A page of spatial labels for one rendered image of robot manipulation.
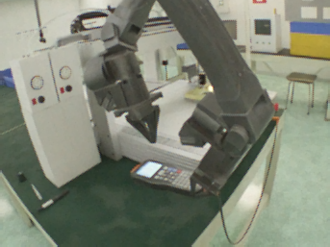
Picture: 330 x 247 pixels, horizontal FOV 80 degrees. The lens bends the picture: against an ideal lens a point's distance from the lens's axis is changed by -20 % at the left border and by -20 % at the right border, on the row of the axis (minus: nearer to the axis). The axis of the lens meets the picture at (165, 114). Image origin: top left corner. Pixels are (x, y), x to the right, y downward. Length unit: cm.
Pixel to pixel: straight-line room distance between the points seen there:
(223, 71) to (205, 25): 7
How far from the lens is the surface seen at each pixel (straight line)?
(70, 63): 83
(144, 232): 66
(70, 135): 87
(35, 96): 78
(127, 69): 48
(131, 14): 50
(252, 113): 36
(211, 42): 32
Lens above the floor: 126
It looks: 23 degrees down
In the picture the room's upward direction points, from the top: 7 degrees counter-clockwise
